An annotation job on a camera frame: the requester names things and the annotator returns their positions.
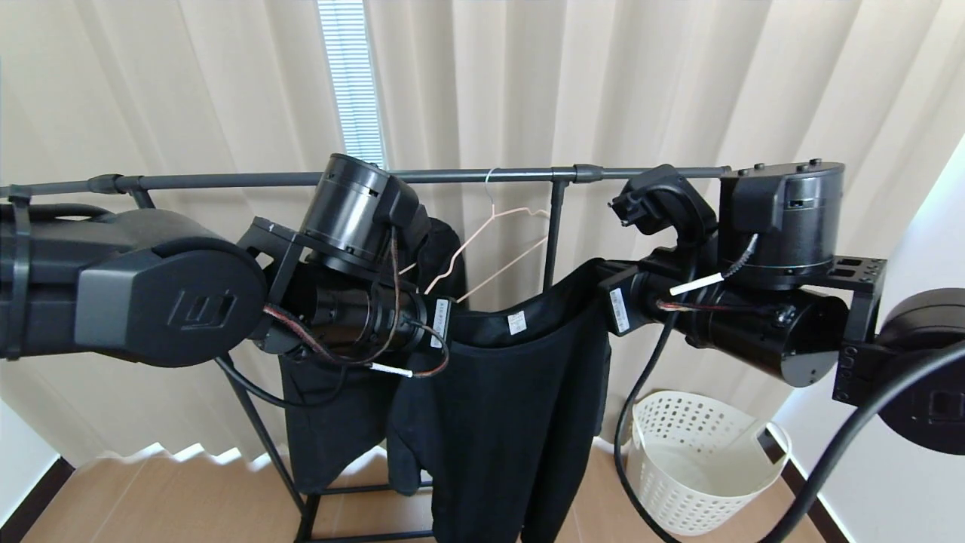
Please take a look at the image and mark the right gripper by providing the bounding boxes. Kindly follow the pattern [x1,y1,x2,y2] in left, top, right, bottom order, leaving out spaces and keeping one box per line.
[599,256,850,390]

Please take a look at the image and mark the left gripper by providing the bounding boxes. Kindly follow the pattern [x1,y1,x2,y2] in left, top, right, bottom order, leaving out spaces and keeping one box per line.
[277,281,455,367]

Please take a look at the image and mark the black shorts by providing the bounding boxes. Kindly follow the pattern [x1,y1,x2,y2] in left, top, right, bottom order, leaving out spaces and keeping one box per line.
[277,217,470,496]

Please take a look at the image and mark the black t-shirt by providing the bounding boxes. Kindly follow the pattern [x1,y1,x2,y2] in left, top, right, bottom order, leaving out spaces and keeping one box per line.
[385,259,612,543]

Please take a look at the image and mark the white laundry basket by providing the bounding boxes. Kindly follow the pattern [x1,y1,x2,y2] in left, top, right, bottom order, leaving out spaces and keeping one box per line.
[626,390,793,537]

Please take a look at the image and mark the black clothes rack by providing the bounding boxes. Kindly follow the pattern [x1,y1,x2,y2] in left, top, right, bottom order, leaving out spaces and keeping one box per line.
[0,164,733,543]

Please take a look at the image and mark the window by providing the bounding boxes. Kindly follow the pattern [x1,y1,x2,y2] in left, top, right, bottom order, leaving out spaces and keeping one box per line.
[317,0,386,171]

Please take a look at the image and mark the beige curtain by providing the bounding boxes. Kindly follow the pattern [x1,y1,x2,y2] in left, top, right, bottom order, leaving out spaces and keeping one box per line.
[362,0,965,455]
[0,0,349,467]

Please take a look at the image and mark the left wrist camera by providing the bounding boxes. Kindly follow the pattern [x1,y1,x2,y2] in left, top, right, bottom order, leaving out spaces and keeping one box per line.
[381,179,433,254]

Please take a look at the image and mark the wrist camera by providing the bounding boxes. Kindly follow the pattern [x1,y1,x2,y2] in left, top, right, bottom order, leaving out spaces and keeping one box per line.
[381,179,433,254]
[608,164,718,251]

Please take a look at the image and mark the black cable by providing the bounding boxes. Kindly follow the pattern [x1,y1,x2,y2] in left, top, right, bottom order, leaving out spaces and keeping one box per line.
[613,313,965,543]
[214,353,349,410]

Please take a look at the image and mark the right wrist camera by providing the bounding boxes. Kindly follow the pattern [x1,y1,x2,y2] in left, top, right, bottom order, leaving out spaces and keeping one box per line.
[608,164,718,251]

